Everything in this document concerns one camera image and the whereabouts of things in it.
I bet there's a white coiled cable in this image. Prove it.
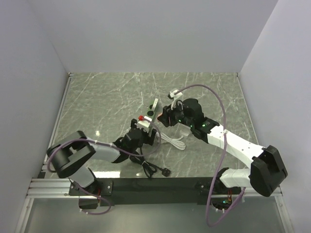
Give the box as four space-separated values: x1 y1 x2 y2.
157 132 187 151

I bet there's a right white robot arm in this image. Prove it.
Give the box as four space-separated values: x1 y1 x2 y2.
157 99 288 197

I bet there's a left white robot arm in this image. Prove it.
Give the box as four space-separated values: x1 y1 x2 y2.
47 117 160 195

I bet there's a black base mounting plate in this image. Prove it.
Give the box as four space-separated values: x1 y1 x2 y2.
68 176 240 211

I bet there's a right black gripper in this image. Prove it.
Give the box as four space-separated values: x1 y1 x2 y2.
157 99 194 128

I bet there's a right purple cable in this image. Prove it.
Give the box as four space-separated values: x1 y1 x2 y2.
177 83 246 227

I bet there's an aluminium frame rail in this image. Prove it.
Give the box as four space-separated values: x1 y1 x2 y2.
26 179 283 199

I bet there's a black power cord with plug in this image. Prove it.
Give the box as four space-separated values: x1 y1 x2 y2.
129 145 172 179

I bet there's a green power strip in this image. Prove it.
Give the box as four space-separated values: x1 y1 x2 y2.
146 99 158 122

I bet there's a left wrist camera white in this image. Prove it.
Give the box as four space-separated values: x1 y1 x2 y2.
137 116 152 132

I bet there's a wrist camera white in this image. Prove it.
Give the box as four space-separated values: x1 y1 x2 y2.
137 116 152 132
168 89 183 110

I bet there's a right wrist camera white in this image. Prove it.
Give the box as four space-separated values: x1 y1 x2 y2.
168 89 183 110

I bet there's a white square charger plug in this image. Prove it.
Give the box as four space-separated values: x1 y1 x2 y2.
152 98 158 111

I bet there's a white USB power strip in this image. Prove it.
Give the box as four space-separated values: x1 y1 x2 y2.
180 129 190 137

